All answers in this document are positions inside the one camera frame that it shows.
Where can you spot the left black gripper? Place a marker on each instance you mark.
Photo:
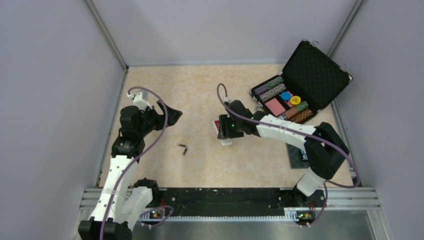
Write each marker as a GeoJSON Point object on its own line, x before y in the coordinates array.
{"type": "Point", "coordinates": [160, 118]}

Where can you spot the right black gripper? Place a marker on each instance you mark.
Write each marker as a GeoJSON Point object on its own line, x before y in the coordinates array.
{"type": "Point", "coordinates": [225, 131]}

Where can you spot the white remote control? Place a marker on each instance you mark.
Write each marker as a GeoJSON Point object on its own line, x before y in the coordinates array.
{"type": "Point", "coordinates": [223, 142]}

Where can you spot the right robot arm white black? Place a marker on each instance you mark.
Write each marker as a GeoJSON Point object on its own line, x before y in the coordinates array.
{"type": "Point", "coordinates": [323, 146]}

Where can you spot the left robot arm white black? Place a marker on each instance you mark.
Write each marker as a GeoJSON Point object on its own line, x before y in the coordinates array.
{"type": "Point", "coordinates": [116, 213]}

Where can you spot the pink card deck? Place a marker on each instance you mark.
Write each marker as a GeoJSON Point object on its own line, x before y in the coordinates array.
{"type": "Point", "coordinates": [275, 107]}

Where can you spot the blue round chip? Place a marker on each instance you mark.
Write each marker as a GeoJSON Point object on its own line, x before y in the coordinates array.
{"type": "Point", "coordinates": [286, 96]}

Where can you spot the yellow round chip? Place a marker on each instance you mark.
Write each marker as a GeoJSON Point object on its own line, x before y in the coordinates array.
{"type": "Point", "coordinates": [295, 100]}

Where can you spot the blue owl toy figure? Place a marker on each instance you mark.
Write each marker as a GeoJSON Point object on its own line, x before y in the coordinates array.
{"type": "Point", "coordinates": [304, 155]}

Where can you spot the black poker chip case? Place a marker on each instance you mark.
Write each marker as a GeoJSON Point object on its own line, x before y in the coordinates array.
{"type": "Point", "coordinates": [309, 74]}

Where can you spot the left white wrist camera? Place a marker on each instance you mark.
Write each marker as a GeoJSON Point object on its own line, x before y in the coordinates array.
{"type": "Point", "coordinates": [140, 100]}

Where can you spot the black mounting rail base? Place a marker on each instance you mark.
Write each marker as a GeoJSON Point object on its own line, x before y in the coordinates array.
{"type": "Point", "coordinates": [234, 202]}

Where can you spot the black studded base plate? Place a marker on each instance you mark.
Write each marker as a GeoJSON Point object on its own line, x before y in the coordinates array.
{"type": "Point", "coordinates": [295, 158]}

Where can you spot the aluminium frame rail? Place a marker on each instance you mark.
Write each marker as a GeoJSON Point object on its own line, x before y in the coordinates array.
{"type": "Point", "coordinates": [336, 199]}

